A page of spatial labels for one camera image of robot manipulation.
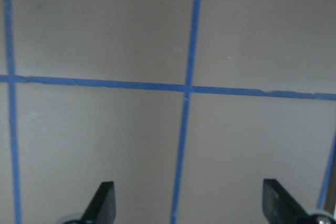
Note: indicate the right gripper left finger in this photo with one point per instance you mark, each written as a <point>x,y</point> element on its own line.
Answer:
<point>102,208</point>

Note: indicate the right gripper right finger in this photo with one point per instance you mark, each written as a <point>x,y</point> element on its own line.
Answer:
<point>279,206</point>

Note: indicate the brown paper table cover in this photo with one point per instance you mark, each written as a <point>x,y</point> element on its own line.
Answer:
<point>187,105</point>

